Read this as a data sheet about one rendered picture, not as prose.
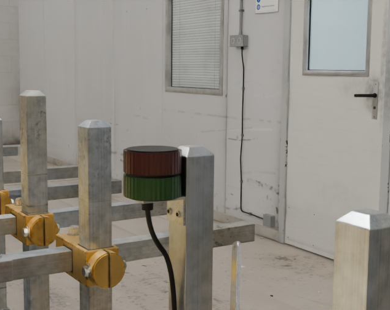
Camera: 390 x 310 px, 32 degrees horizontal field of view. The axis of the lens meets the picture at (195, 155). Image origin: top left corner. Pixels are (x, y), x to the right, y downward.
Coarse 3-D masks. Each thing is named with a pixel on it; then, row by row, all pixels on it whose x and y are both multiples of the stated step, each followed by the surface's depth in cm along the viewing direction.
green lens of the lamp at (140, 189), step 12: (132, 180) 67; (144, 180) 66; (156, 180) 66; (168, 180) 67; (180, 180) 68; (132, 192) 67; (144, 192) 66; (156, 192) 66; (168, 192) 67; (180, 192) 68
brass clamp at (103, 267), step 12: (60, 240) 99; (72, 240) 96; (72, 252) 95; (84, 252) 91; (96, 252) 91; (108, 252) 91; (72, 264) 95; (84, 264) 91; (96, 264) 90; (108, 264) 91; (120, 264) 92; (72, 276) 95; (84, 276) 90; (96, 276) 90; (108, 276) 91; (120, 276) 92
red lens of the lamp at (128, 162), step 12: (132, 156) 66; (144, 156) 66; (156, 156) 66; (168, 156) 66; (180, 156) 68; (132, 168) 66; (144, 168) 66; (156, 168) 66; (168, 168) 66; (180, 168) 68
